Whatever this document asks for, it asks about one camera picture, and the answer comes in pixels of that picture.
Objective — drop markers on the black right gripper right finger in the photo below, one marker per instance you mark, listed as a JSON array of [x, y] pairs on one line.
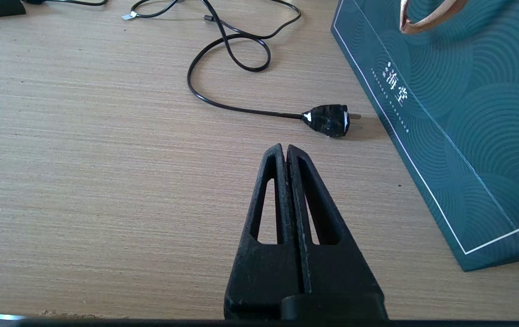
[[332, 272]]

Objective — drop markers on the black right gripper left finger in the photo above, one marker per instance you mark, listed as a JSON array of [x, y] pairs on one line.
[[264, 272]]

